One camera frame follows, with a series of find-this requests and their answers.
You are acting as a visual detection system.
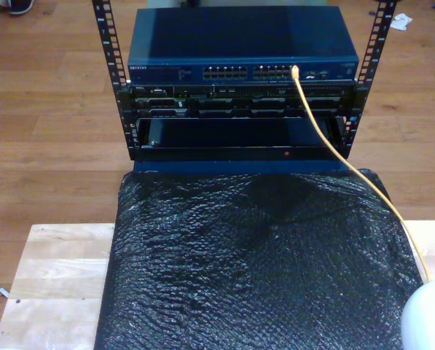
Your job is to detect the yellow network cable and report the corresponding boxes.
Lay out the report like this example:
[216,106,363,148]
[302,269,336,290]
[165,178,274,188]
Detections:
[291,64,432,284]

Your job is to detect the black rack shelf tray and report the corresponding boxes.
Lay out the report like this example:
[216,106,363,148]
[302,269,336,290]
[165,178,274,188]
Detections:
[135,116,349,161]

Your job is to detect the black rack server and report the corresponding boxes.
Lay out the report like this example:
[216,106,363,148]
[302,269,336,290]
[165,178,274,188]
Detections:
[128,82,357,120]

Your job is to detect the black bubble wrap mat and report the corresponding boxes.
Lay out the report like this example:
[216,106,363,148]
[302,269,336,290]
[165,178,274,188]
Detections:
[93,168,435,350]

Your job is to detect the crumpled white paper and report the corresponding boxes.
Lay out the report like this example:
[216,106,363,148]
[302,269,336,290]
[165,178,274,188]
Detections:
[389,12,415,31]

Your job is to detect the dark shoe white sole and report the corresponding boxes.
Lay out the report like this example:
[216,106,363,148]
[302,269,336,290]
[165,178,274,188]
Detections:
[8,0,36,15]

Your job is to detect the black server rack frame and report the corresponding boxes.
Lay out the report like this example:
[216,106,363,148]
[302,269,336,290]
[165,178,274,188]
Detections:
[91,0,399,162]

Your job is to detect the blue network switch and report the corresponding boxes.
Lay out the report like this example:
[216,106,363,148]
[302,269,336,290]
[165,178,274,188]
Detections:
[127,5,360,87]

